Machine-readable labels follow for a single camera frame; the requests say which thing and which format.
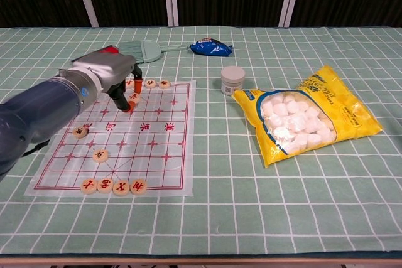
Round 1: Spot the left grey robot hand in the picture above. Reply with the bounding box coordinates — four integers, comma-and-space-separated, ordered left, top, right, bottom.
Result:
67, 51, 144, 115

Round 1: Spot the translucent red-lined chess board mat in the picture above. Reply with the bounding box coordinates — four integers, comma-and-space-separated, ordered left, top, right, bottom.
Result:
24, 79, 196, 199

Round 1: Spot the red ink pad black case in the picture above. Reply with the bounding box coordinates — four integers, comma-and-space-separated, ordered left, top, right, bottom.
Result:
70, 45, 120, 63

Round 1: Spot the green hand brush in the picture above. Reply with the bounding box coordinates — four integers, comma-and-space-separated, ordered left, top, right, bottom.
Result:
117, 40, 190, 65

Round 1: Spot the blue snack packet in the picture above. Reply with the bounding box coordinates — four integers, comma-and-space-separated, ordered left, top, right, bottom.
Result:
189, 38, 234, 58

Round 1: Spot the white lidded jar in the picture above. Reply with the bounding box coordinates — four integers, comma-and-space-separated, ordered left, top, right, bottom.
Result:
220, 65, 246, 97

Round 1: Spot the green checkered tablecloth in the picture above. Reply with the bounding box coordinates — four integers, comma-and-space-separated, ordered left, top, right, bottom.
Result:
0, 24, 402, 255

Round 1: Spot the yellow marshmallow bag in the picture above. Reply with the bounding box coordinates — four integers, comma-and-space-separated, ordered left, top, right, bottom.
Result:
231, 64, 384, 168

